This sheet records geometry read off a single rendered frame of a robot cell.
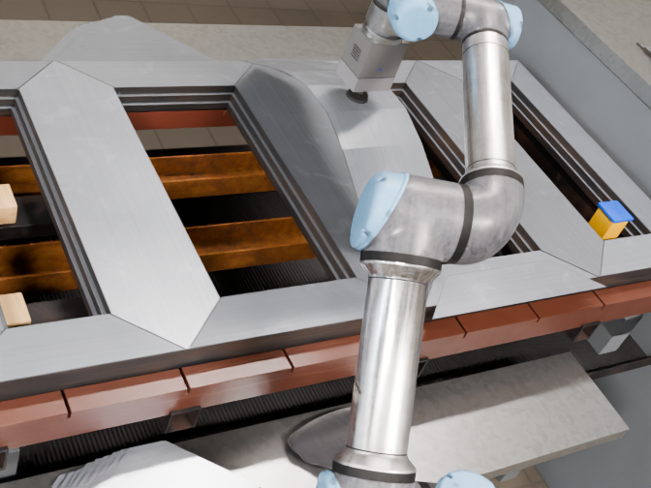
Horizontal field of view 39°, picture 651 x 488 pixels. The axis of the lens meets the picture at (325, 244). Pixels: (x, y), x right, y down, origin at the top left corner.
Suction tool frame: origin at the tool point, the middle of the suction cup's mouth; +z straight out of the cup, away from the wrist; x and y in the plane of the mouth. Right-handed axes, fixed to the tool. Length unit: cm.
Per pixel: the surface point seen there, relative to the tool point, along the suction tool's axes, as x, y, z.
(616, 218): 28, -58, 13
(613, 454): 53, -79, 75
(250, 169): -20.8, 2.5, 33.9
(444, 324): 40.1, -3.5, 19.7
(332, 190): 6.8, 3.1, 15.7
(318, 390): 30, 8, 47
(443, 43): -166, -191, 101
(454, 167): 1.0, -34.1, 18.9
